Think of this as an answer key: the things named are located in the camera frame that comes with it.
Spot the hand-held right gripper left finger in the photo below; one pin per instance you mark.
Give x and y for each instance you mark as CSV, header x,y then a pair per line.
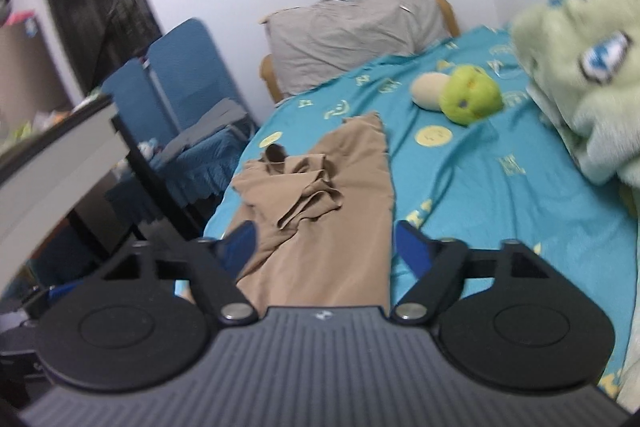
x,y
240,243

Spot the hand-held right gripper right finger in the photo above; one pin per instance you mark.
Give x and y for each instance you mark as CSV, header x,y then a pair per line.
x,y
412,248

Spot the tan garment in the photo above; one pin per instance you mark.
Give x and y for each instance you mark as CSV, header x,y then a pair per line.
x,y
345,207

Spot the teal printed bed sheet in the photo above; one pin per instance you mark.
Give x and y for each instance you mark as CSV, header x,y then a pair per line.
x,y
475,187

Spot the grey seat cushion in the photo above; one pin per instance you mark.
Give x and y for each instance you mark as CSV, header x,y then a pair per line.
x,y
210,124

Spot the small white cloth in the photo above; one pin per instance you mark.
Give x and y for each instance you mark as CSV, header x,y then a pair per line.
x,y
149,148

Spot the green and beige plush toy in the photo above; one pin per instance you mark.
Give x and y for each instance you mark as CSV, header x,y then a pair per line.
x,y
470,94

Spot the blue covered chair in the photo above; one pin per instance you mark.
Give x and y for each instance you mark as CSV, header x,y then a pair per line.
x,y
190,62
130,92

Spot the white table with dark top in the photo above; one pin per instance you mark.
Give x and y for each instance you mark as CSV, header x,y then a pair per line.
x,y
60,167

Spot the light green fuzzy blanket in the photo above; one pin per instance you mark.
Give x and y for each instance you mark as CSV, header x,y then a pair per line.
x,y
575,107

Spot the grey pillow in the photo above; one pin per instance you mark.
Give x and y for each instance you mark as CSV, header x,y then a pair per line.
x,y
350,37

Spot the champagne refrigerator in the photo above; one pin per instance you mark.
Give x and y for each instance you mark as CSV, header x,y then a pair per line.
x,y
30,67

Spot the pink container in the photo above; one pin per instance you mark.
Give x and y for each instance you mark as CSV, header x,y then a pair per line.
x,y
22,18

